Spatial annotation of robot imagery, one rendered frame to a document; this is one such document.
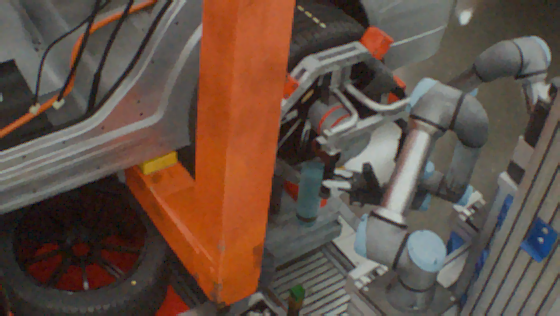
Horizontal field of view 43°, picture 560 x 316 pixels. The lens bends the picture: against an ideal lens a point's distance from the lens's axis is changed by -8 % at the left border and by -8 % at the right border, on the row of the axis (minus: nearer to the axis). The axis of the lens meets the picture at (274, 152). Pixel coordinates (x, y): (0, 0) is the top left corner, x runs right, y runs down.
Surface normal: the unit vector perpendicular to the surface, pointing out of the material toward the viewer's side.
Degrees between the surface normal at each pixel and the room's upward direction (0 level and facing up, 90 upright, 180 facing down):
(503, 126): 0
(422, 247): 7
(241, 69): 90
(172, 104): 90
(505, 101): 0
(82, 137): 90
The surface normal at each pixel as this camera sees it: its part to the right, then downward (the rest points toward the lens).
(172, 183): 0.09, -0.73
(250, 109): 0.56, 0.60
